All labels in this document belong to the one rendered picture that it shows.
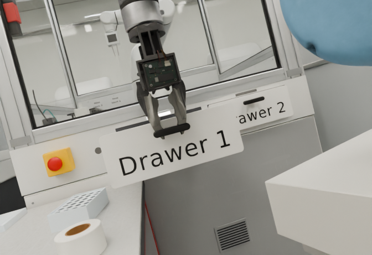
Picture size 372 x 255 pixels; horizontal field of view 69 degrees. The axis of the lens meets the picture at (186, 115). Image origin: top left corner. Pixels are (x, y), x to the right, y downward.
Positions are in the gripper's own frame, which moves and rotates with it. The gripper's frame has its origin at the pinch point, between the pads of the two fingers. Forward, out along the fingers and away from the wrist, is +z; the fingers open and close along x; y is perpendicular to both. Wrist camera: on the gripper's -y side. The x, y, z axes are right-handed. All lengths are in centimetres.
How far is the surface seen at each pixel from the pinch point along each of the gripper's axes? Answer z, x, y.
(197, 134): 2.5, 5.3, -1.3
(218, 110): -1.2, 11.1, -1.3
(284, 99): 2, 44, -33
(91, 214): 13.1, -20.3, -3.8
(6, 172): 6, -80, -97
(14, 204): 24, -82, -100
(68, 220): 12.8, -24.6, -3.4
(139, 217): 14.5, -10.3, 2.1
